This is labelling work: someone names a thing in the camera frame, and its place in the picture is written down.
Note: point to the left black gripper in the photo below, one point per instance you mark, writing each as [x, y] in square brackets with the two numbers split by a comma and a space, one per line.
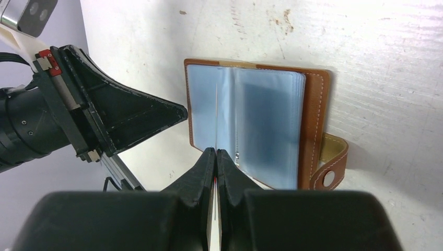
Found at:
[81, 106]

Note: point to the brown leather card holder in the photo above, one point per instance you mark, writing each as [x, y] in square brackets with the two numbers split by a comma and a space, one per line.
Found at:
[270, 121]

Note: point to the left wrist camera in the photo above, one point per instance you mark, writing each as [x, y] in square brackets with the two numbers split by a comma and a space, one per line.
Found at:
[23, 21]

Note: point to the aluminium rail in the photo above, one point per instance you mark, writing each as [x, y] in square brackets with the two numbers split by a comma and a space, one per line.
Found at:
[120, 175]

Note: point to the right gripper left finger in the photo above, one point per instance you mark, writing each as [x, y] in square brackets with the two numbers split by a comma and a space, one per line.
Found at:
[172, 219]

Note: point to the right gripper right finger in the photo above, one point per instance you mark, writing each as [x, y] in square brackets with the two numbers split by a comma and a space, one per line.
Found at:
[253, 218]

